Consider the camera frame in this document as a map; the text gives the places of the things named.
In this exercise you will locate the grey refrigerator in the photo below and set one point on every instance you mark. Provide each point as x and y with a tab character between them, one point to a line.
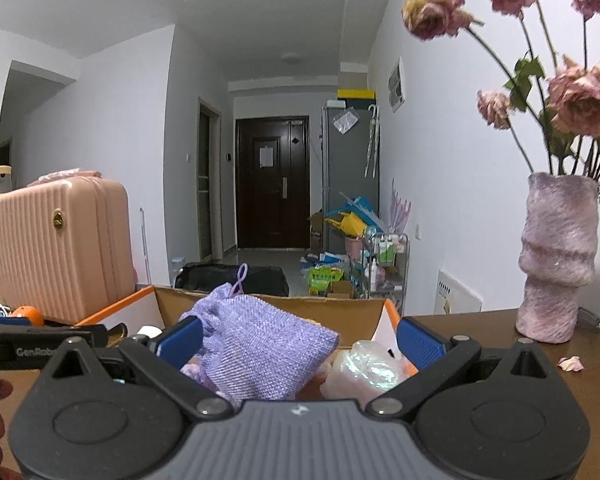
340	175

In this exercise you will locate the orange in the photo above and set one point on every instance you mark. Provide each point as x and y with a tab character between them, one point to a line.
27	314

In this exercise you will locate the purple wing decoration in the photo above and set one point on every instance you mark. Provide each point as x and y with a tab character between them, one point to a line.
401	210

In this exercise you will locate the white wall panel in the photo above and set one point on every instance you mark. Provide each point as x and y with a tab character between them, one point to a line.
396	85

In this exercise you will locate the open cardboard carton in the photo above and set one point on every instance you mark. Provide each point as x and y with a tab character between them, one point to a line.
316	230

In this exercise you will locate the paper notice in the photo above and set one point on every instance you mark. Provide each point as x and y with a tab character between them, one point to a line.
266	157

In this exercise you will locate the wall outlet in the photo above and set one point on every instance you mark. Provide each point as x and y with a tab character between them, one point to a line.
417	231

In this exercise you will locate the metal trolley rack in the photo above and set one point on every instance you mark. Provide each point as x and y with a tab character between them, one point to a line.
387	270

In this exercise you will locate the white flat box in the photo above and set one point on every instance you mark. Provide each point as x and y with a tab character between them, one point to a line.
457	295

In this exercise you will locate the small cardboard carton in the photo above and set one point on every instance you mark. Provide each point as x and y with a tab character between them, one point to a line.
342	289

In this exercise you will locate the bunch of dried roses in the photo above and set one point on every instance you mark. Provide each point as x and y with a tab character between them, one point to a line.
580	100

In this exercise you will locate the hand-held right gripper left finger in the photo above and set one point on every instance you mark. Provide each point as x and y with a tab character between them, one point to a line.
180	342

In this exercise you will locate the cardboard box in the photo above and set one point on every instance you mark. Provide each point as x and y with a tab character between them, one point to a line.
180	305

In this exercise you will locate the blue yellow toy pile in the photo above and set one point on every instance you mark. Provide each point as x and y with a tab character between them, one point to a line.
352	222

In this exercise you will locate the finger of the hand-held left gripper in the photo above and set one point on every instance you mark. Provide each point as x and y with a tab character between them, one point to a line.
10	320
40	332

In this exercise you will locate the fallen rose petal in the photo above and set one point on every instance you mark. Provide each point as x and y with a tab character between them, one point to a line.
570	364

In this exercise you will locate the black duffel bag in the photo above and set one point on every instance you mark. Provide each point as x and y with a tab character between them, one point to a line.
260	280

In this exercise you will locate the blue packets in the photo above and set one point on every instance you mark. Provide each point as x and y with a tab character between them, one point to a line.
325	261

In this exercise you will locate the clear folded umbrella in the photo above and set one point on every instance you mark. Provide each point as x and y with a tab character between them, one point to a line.
372	140

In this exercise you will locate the grey interior door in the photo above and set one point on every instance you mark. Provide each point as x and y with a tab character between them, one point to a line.
207	180

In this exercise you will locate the yellow black box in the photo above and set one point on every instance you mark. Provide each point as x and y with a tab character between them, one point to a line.
355	93

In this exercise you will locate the clear plastic bag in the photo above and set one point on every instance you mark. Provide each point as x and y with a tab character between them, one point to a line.
345	121

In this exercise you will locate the white thin pole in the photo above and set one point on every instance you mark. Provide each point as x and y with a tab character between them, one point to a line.
144	245

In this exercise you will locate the pink bucket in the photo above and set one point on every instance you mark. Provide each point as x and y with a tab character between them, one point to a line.
354	248

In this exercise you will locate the green packet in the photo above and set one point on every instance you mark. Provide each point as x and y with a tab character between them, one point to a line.
325	281

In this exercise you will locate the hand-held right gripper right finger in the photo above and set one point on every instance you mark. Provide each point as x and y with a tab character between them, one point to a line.
420	344

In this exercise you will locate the pink fabric bundle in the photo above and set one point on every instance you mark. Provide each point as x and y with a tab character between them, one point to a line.
65	176

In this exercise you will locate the eyeglasses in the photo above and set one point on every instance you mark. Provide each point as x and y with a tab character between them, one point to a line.
590	321

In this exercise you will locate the dark entrance door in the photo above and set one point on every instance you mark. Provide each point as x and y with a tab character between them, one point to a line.
250	200

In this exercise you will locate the clear plastic bottle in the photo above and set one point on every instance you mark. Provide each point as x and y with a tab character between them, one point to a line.
178	272

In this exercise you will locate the pink ribbed suitcase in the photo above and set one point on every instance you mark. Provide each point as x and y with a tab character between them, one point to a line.
60	260

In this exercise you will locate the white plastic bag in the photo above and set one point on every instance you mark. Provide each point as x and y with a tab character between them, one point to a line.
365	370

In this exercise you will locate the purple textured vase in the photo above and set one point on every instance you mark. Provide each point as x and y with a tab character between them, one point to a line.
555	260

